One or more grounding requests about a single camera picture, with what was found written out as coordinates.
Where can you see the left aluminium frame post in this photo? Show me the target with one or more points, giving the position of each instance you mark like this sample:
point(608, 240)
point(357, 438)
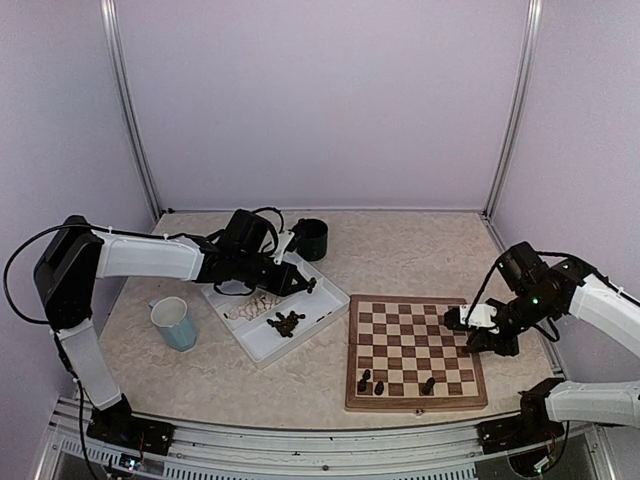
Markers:
point(110, 22)

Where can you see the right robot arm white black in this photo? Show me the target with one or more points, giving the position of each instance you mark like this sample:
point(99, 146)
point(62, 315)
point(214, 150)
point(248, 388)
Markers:
point(593, 321)

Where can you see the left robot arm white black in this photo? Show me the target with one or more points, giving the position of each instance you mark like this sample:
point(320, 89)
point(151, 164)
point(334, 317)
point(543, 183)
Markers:
point(80, 254)

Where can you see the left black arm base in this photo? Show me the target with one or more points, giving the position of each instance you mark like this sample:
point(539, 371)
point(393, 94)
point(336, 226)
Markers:
point(117, 425)

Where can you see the dark chess piece pair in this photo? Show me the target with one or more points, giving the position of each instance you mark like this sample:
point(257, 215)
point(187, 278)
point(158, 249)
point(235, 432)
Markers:
point(328, 315)

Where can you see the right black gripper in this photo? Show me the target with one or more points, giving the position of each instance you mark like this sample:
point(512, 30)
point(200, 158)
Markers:
point(496, 344)

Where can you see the wooden chess board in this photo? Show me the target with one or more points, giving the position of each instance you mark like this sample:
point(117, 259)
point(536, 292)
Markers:
point(403, 342)

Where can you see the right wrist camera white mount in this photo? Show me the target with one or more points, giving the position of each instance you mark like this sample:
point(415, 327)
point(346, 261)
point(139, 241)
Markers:
point(465, 318)

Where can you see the right aluminium frame post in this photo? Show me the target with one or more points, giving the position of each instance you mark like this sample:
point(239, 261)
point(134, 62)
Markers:
point(518, 102)

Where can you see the white divided plastic tray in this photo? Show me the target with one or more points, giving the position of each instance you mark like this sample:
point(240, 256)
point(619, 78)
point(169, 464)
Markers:
point(267, 326)

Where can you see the pile of dark chess pieces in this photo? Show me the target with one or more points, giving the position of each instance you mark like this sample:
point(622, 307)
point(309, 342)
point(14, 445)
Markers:
point(285, 325)

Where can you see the dark green cup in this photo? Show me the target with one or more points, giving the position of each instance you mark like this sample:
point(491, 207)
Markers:
point(312, 243)

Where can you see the pile of white chess pieces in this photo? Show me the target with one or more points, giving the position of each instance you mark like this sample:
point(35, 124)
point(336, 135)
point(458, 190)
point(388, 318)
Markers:
point(252, 307)

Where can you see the aluminium frame post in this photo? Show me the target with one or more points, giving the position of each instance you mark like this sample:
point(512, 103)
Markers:
point(110, 22)
point(518, 102)

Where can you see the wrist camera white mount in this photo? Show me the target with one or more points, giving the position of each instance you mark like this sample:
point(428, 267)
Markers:
point(284, 239)
point(465, 318)

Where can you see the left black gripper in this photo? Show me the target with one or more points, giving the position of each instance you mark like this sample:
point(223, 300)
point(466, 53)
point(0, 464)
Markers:
point(282, 286)

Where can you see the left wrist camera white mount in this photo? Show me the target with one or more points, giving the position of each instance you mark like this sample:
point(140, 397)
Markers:
point(284, 239)

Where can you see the light blue cup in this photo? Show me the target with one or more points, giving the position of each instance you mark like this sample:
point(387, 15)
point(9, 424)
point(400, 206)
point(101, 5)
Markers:
point(172, 320)

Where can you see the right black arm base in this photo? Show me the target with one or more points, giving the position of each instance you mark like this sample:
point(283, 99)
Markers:
point(525, 430)

